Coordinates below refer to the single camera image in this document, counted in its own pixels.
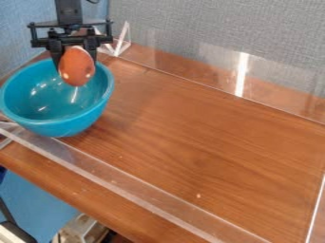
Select clear acrylic barrier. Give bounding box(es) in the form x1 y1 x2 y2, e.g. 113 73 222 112
0 121 270 243
100 42 325 124

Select clear acrylic corner bracket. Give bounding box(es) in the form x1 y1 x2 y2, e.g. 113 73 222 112
97 22 132 57

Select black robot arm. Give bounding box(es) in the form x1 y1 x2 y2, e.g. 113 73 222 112
28 0 112 66

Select blue plastic bowl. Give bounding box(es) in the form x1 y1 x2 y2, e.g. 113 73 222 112
0 59 113 137

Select white box under table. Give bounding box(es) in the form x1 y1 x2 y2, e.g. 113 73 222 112
52 214 109 243

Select grey black object bottom left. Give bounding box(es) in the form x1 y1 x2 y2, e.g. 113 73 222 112
0 197 37 243

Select clear acrylic front barrier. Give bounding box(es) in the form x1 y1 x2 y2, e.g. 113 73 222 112
0 121 270 243

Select clear acrylic back barrier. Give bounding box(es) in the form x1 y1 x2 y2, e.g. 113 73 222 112
100 42 325 124

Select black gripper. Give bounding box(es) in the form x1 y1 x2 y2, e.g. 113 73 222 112
28 19 112 67

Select brown and white toy mushroom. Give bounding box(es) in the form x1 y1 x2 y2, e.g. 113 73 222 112
58 46 94 86

